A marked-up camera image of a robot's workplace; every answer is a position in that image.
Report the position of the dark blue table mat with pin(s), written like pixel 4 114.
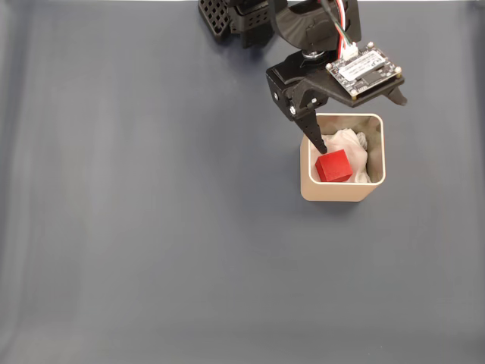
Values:
pixel 151 227

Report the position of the beige square box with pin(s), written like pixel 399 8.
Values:
pixel 329 191

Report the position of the white crumpled cloth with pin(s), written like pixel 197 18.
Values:
pixel 358 151

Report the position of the bare circuit board camera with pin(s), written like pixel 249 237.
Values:
pixel 363 72

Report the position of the red cube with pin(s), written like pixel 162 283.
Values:
pixel 333 167

